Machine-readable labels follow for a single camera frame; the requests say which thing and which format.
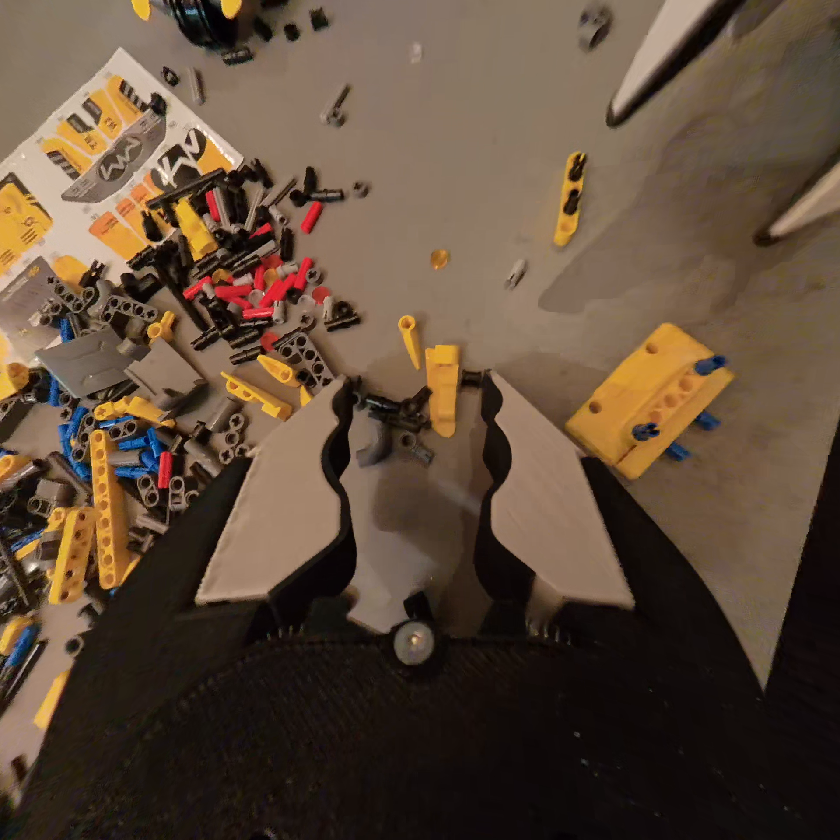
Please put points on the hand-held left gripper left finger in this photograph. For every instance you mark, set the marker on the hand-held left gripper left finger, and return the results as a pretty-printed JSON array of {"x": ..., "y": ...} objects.
[{"x": 282, "y": 505}]

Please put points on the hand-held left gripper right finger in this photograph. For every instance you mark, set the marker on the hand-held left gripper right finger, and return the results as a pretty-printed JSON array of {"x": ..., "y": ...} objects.
[{"x": 558, "y": 518}]

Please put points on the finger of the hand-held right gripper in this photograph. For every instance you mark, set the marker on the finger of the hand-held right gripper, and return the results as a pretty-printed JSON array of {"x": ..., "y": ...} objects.
[
  {"x": 669, "y": 46},
  {"x": 814, "y": 197}
]

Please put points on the black pin connector assembly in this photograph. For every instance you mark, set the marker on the black pin connector assembly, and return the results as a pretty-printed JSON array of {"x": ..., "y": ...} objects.
[{"x": 394, "y": 410}]

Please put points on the yellow thin beam black pins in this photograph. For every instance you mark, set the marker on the yellow thin beam black pins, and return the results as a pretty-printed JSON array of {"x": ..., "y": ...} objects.
[{"x": 564, "y": 229}]

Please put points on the dark grey pin connector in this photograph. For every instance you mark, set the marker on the dark grey pin connector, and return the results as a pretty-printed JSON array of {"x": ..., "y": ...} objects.
[{"x": 594, "y": 25}]

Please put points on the grey curved piece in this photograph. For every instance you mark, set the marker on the grey curved piece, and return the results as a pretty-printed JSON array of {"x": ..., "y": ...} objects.
[{"x": 373, "y": 449}]

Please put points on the yellow thin liftarm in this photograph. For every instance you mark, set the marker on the yellow thin liftarm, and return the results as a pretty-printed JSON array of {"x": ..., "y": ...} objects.
[{"x": 259, "y": 397}]

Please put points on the dark grey axle connector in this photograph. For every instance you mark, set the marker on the dark grey axle connector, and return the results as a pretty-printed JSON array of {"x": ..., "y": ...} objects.
[{"x": 415, "y": 451}]

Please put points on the yellow panel block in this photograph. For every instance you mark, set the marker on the yellow panel block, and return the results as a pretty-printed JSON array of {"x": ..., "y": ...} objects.
[{"x": 630, "y": 387}]

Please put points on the heap of blue yellow beams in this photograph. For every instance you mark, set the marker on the heap of blue yellow beams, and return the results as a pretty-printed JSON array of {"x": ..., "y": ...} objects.
[{"x": 141, "y": 443}]

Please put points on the yellow curved panel piece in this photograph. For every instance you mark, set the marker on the yellow curved panel piece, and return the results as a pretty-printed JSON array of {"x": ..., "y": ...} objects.
[{"x": 443, "y": 394}]

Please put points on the long yellow holed beam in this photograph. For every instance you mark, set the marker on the long yellow holed beam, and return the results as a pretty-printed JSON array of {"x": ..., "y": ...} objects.
[{"x": 110, "y": 525}]

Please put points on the grey flat panel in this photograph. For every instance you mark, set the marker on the grey flat panel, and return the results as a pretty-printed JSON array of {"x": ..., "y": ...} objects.
[
  {"x": 85, "y": 364},
  {"x": 167, "y": 371}
]

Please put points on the yellow tooth piece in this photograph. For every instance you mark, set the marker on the yellow tooth piece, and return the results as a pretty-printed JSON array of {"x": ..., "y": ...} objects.
[{"x": 410, "y": 341}]

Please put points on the pile of small building pieces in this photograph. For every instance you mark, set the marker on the pile of small building pieces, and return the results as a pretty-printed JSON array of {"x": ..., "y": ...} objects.
[{"x": 262, "y": 292}]

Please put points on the short yellow holed beam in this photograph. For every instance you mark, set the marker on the short yellow holed beam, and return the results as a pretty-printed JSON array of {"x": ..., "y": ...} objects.
[{"x": 65, "y": 571}]

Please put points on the light grey pin connector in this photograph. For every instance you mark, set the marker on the light grey pin connector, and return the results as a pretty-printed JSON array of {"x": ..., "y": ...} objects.
[{"x": 516, "y": 274}]

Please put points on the black fabric chair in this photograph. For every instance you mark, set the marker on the black fabric chair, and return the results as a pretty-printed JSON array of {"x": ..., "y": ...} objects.
[{"x": 817, "y": 577}]

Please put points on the orange translucent round stud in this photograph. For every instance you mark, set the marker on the orange translucent round stud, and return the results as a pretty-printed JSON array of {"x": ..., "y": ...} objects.
[{"x": 439, "y": 258}]

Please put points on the red connector pin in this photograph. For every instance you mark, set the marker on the red connector pin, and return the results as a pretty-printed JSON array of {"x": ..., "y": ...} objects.
[{"x": 312, "y": 216}]

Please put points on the black tee connector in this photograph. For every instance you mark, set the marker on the black tee connector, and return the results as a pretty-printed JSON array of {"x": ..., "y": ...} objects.
[{"x": 319, "y": 192}]

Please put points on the grey printed leaflet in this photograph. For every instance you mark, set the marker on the grey printed leaflet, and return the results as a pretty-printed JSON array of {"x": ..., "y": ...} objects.
[{"x": 23, "y": 302}]

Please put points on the grey axle with connector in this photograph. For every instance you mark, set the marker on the grey axle with connector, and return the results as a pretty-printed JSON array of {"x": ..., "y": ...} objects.
[{"x": 336, "y": 105}]

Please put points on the yellow black sticker sheet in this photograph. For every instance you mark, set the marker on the yellow black sticker sheet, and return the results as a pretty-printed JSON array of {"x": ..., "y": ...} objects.
[{"x": 98, "y": 131}]

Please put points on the short grey axle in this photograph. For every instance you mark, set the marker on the short grey axle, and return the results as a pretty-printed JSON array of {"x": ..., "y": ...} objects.
[{"x": 195, "y": 85}]

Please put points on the long black connector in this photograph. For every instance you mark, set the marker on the long black connector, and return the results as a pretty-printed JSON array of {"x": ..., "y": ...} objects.
[{"x": 237, "y": 56}]

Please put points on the black bush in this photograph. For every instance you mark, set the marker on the black bush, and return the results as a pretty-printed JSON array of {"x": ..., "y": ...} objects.
[{"x": 170, "y": 75}]

